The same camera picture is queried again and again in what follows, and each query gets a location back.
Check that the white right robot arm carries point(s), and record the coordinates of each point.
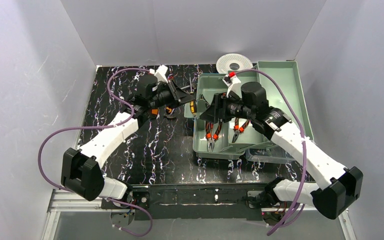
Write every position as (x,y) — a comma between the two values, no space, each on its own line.
(335,188)

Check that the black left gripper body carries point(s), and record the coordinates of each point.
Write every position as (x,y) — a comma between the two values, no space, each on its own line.
(173,94)

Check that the white filament spool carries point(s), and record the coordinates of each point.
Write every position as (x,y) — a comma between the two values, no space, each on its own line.
(233,62)

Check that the orange black cutting pliers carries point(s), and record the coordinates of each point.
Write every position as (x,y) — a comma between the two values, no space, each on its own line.
(212,134)

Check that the translucent lid green toolbox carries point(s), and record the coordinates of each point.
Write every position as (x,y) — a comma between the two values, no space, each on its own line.
(283,86)

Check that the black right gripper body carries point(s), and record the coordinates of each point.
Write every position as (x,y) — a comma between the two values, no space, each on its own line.
(218,108)

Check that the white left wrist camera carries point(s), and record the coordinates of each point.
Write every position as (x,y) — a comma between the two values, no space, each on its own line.
(160,73)

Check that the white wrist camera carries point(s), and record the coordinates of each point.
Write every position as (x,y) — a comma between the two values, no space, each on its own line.
(160,73)
(233,83)

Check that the black yellow handle screwdriver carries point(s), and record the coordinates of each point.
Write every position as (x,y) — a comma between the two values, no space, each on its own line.
(193,107)

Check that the black hex key set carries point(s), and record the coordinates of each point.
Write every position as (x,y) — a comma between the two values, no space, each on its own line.
(153,113)

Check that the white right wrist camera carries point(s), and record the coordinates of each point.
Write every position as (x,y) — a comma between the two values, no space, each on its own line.
(233,83)

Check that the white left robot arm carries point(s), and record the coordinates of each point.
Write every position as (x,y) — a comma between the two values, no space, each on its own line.
(82,168)

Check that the orange black needle-nose pliers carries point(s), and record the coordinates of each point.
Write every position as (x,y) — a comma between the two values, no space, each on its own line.
(239,129)

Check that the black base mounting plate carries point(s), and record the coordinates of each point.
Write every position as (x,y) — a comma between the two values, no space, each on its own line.
(203,201)

